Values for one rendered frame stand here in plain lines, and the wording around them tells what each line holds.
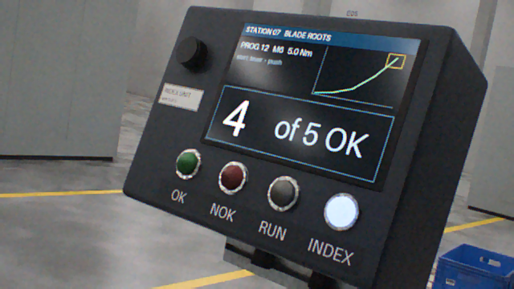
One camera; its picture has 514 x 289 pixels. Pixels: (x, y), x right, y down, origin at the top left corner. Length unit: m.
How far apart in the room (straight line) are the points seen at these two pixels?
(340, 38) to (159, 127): 0.18
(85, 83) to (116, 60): 0.46
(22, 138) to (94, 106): 0.88
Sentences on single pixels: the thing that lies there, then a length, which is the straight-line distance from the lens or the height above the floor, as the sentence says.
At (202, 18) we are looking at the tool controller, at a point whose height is 1.24.
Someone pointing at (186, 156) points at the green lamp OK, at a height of 1.12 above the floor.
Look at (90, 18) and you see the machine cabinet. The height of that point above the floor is 1.55.
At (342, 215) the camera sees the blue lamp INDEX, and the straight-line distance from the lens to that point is 0.39.
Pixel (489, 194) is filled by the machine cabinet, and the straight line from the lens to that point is 8.21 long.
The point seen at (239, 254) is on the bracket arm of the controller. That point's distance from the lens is 0.54.
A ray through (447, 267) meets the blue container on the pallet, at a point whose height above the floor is 0.31.
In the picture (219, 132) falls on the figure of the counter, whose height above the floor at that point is 1.15.
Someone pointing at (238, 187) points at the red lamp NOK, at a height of 1.11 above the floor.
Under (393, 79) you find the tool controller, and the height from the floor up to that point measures 1.21.
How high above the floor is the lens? 1.19
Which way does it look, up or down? 7 degrees down
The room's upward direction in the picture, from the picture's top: 10 degrees clockwise
